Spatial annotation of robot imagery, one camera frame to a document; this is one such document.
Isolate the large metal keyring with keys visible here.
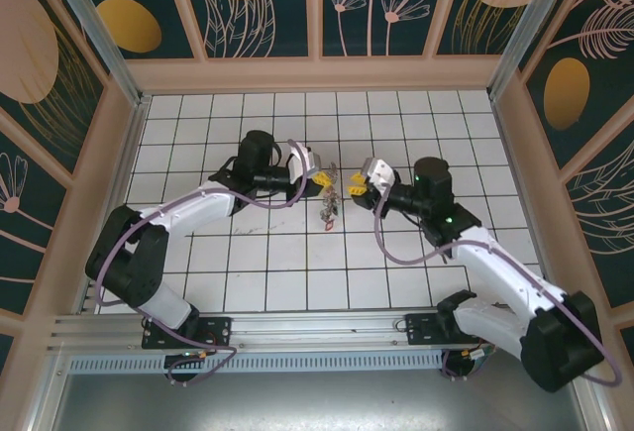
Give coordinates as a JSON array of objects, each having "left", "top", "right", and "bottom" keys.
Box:
[{"left": 316, "top": 162, "right": 344, "bottom": 232}]

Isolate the grey metal sheet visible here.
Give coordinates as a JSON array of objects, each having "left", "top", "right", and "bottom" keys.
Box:
[{"left": 47, "top": 370, "right": 588, "bottom": 431}]

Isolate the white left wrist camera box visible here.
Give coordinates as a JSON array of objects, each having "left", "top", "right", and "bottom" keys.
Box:
[{"left": 287, "top": 146, "right": 322, "bottom": 188}]

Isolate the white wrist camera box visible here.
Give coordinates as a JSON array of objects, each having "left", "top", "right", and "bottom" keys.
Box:
[
  {"left": 360, "top": 157, "right": 400, "bottom": 192},
  {"left": 287, "top": 146, "right": 322, "bottom": 188}
]

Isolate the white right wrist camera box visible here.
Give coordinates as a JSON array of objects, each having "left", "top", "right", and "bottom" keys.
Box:
[{"left": 360, "top": 157, "right": 400, "bottom": 192}]

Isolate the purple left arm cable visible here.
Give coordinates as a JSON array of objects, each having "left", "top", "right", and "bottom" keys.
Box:
[{"left": 94, "top": 139, "right": 311, "bottom": 385}]

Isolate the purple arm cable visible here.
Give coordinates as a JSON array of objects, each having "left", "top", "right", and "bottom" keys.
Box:
[
  {"left": 373, "top": 187, "right": 623, "bottom": 385},
  {"left": 94, "top": 139, "right": 311, "bottom": 385}
]

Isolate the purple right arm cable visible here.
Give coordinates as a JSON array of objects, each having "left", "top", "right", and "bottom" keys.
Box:
[{"left": 373, "top": 187, "right": 623, "bottom": 385}]

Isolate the aluminium side rail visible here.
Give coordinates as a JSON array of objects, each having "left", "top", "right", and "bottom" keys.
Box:
[
  {"left": 73, "top": 95, "right": 153, "bottom": 314},
  {"left": 489, "top": 96, "right": 559, "bottom": 306}
]

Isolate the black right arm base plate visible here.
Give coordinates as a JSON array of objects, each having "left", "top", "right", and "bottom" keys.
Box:
[{"left": 404, "top": 312, "right": 479, "bottom": 348}]

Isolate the aluminium mounting rail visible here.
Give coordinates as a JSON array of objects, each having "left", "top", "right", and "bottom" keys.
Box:
[{"left": 47, "top": 305, "right": 591, "bottom": 354}]

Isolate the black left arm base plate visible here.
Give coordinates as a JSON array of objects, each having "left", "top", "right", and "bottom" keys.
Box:
[{"left": 142, "top": 315, "right": 234, "bottom": 351}]

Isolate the aluminium frame post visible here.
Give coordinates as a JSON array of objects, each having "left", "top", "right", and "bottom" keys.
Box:
[
  {"left": 487, "top": 0, "right": 572, "bottom": 101},
  {"left": 39, "top": 0, "right": 153, "bottom": 108}
]

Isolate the slotted grey cable duct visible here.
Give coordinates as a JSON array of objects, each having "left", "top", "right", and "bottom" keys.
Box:
[{"left": 66, "top": 353, "right": 446, "bottom": 374}]

